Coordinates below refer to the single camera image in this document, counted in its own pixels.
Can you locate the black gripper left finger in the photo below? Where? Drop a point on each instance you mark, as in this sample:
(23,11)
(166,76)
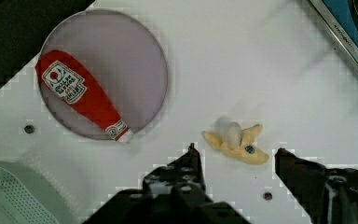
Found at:
(171,194)

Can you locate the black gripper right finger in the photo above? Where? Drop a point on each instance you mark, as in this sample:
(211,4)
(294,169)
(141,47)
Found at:
(328,195)

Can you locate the yellow plush banana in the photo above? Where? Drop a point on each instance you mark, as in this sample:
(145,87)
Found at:
(238,143)

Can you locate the grey round plate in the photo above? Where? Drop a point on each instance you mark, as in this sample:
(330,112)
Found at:
(123,55)

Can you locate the red plush ketchup bottle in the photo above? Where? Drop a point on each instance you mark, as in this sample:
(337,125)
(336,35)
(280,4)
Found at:
(75,85)

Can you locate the green perforated colander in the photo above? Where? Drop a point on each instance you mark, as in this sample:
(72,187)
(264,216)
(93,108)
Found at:
(26,197)

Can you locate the silver toaster oven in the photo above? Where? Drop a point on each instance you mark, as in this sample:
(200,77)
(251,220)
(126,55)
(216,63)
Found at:
(341,19)

